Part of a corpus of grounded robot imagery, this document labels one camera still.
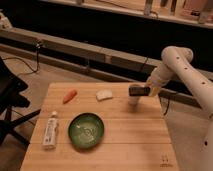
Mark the wooden table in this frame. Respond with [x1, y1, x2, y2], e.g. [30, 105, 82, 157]
[21, 83, 179, 171]

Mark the white tube bottle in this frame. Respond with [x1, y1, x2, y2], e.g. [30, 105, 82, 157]
[42, 111, 58, 149]

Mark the black cable on floor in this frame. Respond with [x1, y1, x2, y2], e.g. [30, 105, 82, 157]
[2, 40, 44, 76]

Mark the orange carrot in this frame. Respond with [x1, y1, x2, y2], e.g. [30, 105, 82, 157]
[63, 90, 77, 104]

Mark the white sponge piece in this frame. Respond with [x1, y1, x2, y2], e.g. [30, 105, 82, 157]
[96, 89, 113, 101]

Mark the black eraser block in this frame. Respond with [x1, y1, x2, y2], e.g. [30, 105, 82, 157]
[129, 86, 150, 96]

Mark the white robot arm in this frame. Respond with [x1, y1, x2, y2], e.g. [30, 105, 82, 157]
[146, 46, 213, 171]

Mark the black office chair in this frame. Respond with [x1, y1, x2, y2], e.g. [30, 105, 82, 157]
[0, 57, 40, 146]

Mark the green bowl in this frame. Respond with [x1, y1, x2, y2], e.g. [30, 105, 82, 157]
[68, 113, 105, 150]

